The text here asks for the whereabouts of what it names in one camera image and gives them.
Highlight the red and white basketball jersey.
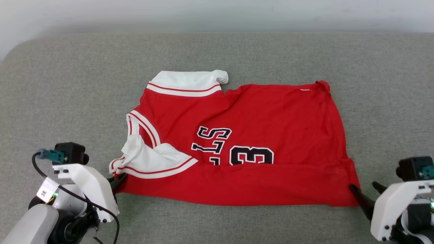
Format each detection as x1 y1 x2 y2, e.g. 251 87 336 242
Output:
108 69 361 207

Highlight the white cable label tag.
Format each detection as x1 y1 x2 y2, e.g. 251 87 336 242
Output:
36 177 59 201

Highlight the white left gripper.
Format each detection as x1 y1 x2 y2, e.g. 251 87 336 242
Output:
52 163 128 223

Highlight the teal left camera connector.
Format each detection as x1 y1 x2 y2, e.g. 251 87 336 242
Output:
36 148 65 163

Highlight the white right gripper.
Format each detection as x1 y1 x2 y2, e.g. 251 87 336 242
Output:
349 179 434 242

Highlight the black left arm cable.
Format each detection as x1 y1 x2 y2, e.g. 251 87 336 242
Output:
32 152 120 244

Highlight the grey fabric sofa cushion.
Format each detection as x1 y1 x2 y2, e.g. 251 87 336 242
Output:
0 32 434 244

